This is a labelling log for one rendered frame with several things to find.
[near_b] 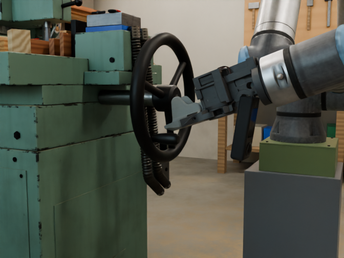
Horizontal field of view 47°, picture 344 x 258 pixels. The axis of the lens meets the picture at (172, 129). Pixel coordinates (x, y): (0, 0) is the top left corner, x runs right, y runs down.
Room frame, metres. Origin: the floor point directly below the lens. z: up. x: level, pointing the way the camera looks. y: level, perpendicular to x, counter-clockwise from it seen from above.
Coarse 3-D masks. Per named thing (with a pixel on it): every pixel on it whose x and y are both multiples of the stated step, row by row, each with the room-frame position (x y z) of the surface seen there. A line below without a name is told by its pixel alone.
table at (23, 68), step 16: (0, 64) 0.72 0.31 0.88; (16, 64) 0.73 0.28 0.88; (32, 64) 0.76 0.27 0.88; (48, 64) 0.80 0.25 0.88; (64, 64) 0.84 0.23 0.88; (80, 64) 0.89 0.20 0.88; (0, 80) 0.72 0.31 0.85; (16, 80) 0.72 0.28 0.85; (32, 80) 0.76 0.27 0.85; (48, 80) 0.80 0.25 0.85; (64, 80) 0.84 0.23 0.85; (80, 80) 0.89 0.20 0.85; (96, 80) 0.88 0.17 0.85; (112, 80) 0.86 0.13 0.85; (128, 80) 0.89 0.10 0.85; (160, 80) 1.24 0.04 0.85
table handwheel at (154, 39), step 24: (144, 48) 0.79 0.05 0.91; (144, 72) 0.77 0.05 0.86; (192, 72) 0.98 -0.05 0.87; (120, 96) 0.92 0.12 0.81; (144, 96) 0.89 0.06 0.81; (168, 96) 0.85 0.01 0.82; (192, 96) 0.99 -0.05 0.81; (144, 120) 0.77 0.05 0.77; (168, 120) 0.89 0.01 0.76; (144, 144) 0.78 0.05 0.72
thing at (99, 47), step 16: (96, 32) 0.91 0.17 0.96; (112, 32) 0.89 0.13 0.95; (128, 32) 0.89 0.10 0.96; (80, 48) 0.93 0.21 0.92; (96, 48) 0.91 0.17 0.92; (112, 48) 0.89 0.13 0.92; (128, 48) 0.89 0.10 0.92; (96, 64) 0.91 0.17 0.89; (112, 64) 0.89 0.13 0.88; (128, 64) 0.89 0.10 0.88
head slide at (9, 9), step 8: (0, 0) 1.01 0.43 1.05; (8, 0) 1.03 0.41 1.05; (0, 8) 1.01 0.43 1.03; (8, 8) 1.03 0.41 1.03; (0, 16) 1.01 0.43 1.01; (8, 16) 1.03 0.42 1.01; (0, 24) 1.07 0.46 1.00; (8, 24) 1.07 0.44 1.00; (16, 24) 1.07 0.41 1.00; (24, 24) 1.08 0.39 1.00
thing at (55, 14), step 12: (12, 0) 1.04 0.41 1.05; (24, 0) 1.02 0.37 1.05; (36, 0) 1.00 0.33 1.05; (48, 0) 0.98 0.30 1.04; (60, 0) 1.01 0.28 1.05; (12, 12) 1.04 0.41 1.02; (24, 12) 1.02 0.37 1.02; (36, 12) 1.00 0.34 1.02; (48, 12) 0.99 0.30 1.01; (60, 12) 1.00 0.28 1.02; (36, 24) 1.07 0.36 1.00; (48, 24) 1.02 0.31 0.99
